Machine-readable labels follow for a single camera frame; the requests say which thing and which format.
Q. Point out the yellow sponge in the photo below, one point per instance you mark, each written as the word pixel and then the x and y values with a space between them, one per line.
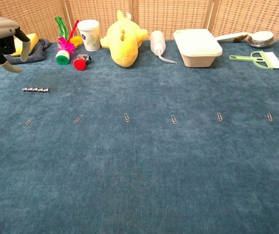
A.
pixel 33 39

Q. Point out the dark grey cloth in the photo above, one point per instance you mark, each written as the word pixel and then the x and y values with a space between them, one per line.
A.
pixel 40 50

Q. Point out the colourful feather shuttlecock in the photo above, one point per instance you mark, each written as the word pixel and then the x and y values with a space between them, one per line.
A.
pixel 62 58

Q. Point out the white paper cup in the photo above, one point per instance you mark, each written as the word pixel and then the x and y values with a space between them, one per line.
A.
pixel 90 36

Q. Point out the silver paper clip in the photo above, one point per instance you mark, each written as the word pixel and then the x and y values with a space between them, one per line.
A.
pixel 28 122
pixel 219 116
pixel 174 119
pixel 126 117
pixel 269 117
pixel 78 119

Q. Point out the yellow plush toy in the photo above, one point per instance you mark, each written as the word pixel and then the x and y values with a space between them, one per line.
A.
pixel 123 41

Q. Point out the clear plastic squeeze bottle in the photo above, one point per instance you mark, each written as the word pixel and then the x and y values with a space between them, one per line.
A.
pixel 157 41

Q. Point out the woven wooden folding screen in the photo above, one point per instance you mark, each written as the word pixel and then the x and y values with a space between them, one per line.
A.
pixel 178 14

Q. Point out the blue velvet tablecloth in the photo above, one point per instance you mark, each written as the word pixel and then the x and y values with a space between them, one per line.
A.
pixel 139 158

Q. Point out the beige lidded lunch box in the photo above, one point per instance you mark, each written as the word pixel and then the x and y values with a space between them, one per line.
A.
pixel 197 46

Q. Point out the white plastic ladle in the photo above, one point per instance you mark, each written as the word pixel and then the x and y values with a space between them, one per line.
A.
pixel 229 37

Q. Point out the clear glass dish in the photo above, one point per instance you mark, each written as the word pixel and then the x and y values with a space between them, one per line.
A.
pixel 258 44

